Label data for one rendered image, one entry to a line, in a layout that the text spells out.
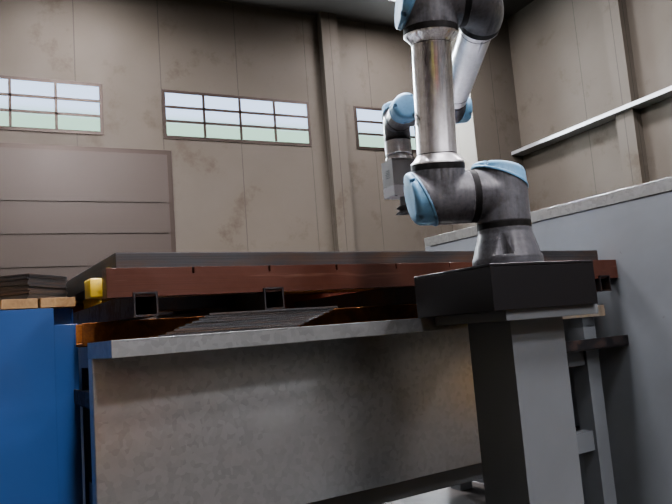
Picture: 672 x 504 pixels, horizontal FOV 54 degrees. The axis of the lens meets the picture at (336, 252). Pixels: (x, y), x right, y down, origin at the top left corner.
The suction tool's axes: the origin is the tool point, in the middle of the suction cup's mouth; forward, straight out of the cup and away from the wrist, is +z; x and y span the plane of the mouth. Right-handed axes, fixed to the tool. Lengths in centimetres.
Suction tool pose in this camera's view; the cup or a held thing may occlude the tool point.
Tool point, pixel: (403, 213)
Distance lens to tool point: 184.8
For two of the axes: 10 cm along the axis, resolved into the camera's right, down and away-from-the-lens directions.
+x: 4.1, -1.3, -9.0
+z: 0.7, 9.9, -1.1
